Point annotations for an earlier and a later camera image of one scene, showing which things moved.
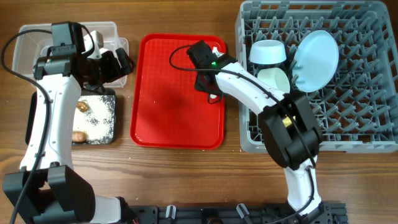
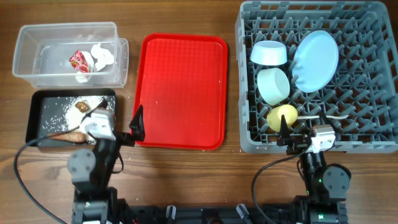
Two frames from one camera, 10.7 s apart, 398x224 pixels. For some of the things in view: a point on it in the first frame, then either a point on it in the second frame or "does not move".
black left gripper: x=114 y=71 -> x=135 y=126
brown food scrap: x=82 y=106 does not move
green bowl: x=275 y=77 does not move
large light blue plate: x=314 y=60 does not move
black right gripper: x=198 y=86 -> x=296 y=145
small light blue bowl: x=267 y=51 does not move
